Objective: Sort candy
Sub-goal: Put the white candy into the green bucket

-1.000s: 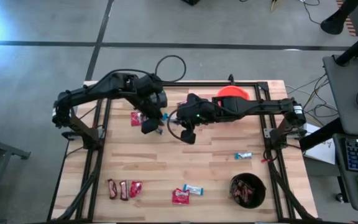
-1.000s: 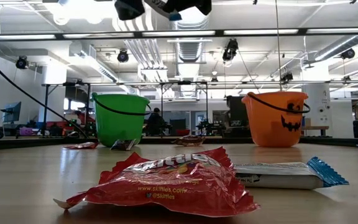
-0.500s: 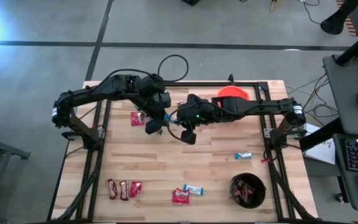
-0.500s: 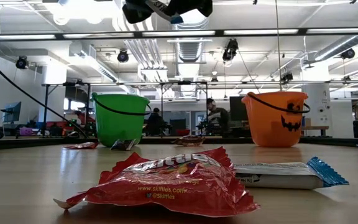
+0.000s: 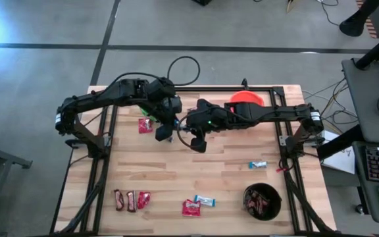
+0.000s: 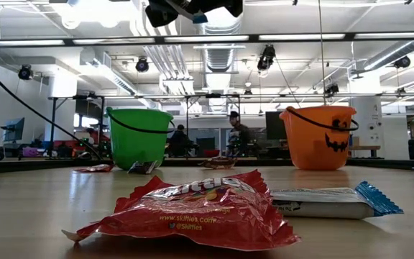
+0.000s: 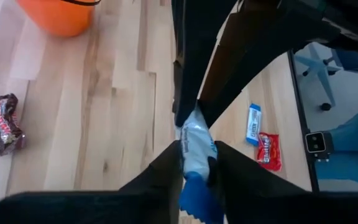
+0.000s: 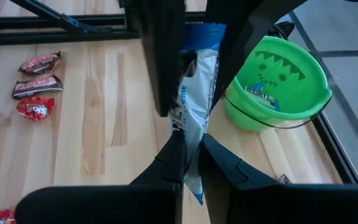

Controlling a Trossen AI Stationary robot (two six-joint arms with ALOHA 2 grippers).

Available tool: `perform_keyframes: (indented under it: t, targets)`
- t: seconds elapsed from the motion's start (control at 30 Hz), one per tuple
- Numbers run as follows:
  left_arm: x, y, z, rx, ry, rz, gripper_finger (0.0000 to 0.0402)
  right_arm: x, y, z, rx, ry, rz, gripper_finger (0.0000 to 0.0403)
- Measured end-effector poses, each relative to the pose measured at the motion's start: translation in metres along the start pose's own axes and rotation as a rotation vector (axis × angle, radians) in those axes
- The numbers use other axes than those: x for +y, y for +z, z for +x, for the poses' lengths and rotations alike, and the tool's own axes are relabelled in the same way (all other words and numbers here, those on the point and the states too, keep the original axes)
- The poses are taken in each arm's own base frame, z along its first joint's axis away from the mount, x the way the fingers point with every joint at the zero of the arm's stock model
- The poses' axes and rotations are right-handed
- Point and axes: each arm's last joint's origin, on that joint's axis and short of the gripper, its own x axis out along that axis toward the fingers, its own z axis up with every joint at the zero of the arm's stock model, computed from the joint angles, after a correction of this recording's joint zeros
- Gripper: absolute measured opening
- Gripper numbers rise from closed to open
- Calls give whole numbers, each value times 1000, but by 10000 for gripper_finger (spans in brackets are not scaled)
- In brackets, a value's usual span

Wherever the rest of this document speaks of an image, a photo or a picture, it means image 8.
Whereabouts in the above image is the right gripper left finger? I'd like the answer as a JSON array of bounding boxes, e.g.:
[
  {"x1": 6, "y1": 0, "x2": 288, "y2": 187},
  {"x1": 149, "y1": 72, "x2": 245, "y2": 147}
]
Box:
[{"x1": 14, "y1": 130, "x2": 186, "y2": 224}]

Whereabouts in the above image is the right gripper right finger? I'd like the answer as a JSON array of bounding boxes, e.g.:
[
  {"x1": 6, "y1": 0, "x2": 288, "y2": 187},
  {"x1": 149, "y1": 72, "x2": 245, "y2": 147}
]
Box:
[{"x1": 199, "y1": 133, "x2": 358, "y2": 224}]

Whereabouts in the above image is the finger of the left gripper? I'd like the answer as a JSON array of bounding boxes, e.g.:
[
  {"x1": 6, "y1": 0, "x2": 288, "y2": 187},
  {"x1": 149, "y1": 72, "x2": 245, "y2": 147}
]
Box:
[
  {"x1": 205, "y1": 0, "x2": 307, "y2": 107},
  {"x1": 119, "y1": 0, "x2": 186, "y2": 118}
]

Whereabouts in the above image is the white blue Hershey's bar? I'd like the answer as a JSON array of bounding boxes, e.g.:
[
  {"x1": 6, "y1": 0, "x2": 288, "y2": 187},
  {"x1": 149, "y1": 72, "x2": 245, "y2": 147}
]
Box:
[
  {"x1": 244, "y1": 82, "x2": 282, "y2": 112},
  {"x1": 169, "y1": 22, "x2": 227, "y2": 206}
]

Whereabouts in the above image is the brown PayDay candy bar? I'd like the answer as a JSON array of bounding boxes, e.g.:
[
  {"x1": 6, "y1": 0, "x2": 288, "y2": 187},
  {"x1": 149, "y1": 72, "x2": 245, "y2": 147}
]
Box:
[
  {"x1": 17, "y1": 51, "x2": 63, "y2": 76},
  {"x1": 11, "y1": 75, "x2": 64, "y2": 100}
]

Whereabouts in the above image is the small dark foil candy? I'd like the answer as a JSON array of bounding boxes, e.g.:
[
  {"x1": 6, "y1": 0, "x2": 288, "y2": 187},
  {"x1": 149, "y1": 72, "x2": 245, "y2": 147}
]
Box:
[{"x1": 278, "y1": 173, "x2": 292, "y2": 185}]

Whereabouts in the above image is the green plastic bucket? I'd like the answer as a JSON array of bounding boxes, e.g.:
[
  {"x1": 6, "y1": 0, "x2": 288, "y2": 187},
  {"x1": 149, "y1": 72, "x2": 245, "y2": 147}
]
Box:
[{"x1": 222, "y1": 35, "x2": 334, "y2": 133}]

